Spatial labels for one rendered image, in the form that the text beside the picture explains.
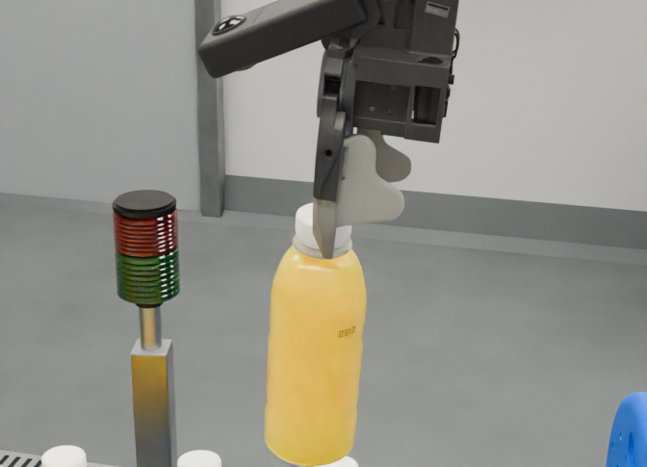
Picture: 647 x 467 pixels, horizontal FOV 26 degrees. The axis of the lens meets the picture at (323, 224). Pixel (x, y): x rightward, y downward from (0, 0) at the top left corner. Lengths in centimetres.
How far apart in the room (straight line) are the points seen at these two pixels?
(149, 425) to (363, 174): 62
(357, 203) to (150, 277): 50
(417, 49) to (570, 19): 358
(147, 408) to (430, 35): 69
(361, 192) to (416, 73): 9
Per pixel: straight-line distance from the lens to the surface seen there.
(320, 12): 89
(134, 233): 137
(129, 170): 493
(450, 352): 392
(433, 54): 89
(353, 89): 89
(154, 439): 148
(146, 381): 145
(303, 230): 96
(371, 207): 92
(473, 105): 457
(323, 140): 89
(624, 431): 113
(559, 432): 356
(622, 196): 461
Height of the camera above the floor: 173
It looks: 21 degrees down
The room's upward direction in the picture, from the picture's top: straight up
